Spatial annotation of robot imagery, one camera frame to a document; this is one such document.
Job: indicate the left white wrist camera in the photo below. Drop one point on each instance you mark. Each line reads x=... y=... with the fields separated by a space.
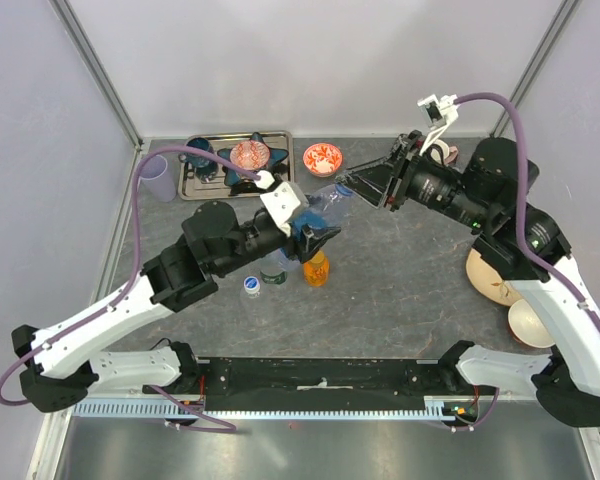
x=283 y=200

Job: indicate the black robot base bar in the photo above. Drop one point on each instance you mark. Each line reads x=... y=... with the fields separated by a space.
x=320 y=384

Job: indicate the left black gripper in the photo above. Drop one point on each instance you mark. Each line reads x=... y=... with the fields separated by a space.
x=312 y=239

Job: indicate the blue bottle cap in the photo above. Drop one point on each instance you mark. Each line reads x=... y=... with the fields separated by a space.
x=342 y=190

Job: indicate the beige bird plate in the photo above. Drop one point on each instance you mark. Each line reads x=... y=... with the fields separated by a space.
x=486 y=281

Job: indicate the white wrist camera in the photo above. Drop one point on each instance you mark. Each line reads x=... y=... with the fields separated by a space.
x=283 y=200
x=440 y=113

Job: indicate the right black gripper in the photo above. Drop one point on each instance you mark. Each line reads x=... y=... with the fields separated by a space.
x=376 y=180

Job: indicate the lilac plastic cup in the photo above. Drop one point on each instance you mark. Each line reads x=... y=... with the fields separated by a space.
x=157 y=177

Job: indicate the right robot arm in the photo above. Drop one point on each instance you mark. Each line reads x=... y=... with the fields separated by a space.
x=527 y=249

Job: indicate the white slotted cable duct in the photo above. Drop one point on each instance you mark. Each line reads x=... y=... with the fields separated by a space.
x=160 y=408

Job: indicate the orange juice bottle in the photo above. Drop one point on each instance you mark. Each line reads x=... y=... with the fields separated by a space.
x=316 y=270

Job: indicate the white bowl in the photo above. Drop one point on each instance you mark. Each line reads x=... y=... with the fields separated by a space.
x=526 y=327

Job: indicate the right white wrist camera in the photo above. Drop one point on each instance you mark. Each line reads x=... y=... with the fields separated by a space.
x=440 y=113

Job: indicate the orange floral bowl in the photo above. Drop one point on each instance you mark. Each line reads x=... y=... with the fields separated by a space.
x=322 y=159

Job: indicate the blue label water bottle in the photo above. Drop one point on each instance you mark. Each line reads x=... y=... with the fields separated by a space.
x=335 y=210

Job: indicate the dark blue mug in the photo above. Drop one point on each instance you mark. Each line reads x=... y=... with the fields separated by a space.
x=202 y=165

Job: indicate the red patterned bowl on star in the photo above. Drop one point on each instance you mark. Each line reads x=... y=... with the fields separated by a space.
x=250 y=155

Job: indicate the clear bottle blue-white cap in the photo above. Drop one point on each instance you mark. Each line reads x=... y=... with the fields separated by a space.
x=254 y=300

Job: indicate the green label clear bottle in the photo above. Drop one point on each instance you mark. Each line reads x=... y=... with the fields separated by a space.
x=271 y=272

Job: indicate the metal tray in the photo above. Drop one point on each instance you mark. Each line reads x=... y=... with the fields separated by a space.
x=226 y=183

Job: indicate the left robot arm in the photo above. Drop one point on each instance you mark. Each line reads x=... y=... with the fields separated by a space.
x=65 y=363

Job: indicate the pink white mug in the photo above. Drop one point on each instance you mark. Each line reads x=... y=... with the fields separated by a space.
x=442 y=153

